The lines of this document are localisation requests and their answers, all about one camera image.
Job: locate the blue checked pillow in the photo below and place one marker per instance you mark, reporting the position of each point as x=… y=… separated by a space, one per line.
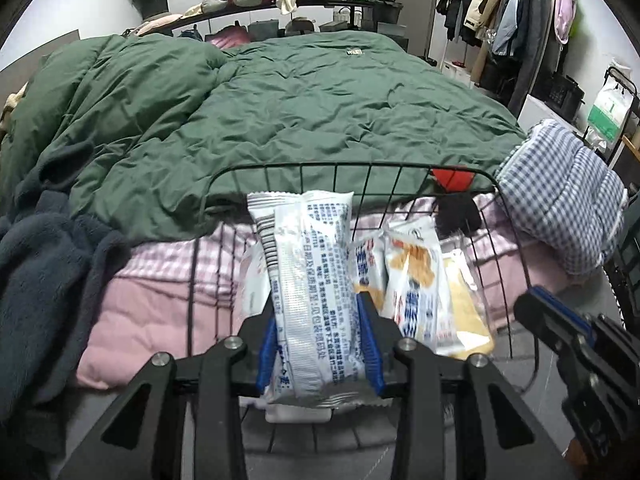
x=560 y=185

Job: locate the maroon bag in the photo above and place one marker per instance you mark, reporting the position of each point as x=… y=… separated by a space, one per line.
x=227 y=37

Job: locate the white storage box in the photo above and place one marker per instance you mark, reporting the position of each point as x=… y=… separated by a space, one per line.
x=540 y=110

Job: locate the row of hanging clothes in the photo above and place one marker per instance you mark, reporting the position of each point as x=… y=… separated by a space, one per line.
x=505 y=15

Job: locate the white green plastic bag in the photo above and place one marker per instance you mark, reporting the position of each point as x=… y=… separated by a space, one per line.
x=607 y=115

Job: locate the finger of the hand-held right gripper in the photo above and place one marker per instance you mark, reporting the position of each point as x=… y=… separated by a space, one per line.
x=542 y=294

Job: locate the black plastic crate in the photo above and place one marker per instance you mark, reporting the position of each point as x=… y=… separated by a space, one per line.
x=565 y=95

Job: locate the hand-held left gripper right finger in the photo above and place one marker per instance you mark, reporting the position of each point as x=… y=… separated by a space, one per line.
x=372 y=355

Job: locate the pink quilt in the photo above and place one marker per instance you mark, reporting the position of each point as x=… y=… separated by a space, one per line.
x=145 y=310

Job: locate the small label on duvet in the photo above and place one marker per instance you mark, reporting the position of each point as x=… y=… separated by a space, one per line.
x=355 y=52

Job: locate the white packet with red print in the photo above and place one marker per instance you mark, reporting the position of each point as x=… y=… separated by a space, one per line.
x=255 y=285

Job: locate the grey bed sheet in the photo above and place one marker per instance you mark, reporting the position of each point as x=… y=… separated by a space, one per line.
x=542 y=400

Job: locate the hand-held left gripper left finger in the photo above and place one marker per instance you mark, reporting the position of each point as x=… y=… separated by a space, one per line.
x=265 y=355

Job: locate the black storage box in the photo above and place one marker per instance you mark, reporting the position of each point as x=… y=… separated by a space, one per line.
x=387 y=12

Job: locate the black desk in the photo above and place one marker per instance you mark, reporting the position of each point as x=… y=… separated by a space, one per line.
x=235 y=10

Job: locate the grey headboard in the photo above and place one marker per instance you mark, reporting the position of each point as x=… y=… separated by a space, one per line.
x=45 y=55

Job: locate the green duvet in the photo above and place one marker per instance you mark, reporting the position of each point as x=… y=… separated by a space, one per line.
x=300 y=100

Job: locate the white blue snack packet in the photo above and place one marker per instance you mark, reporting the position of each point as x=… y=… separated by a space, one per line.
x=367 y=265
x=415 y=280
x=315 y=285

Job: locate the beige cloth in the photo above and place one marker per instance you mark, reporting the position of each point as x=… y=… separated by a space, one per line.
x=11 y=105

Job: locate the dark blue fleece blanket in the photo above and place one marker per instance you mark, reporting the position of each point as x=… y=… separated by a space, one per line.
x=50 y=270

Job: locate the white shoe boxes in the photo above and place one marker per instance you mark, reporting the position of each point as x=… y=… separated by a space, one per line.
x=457 y=71

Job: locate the red and black glove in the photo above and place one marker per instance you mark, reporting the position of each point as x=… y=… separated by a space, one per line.
x=452 y=180

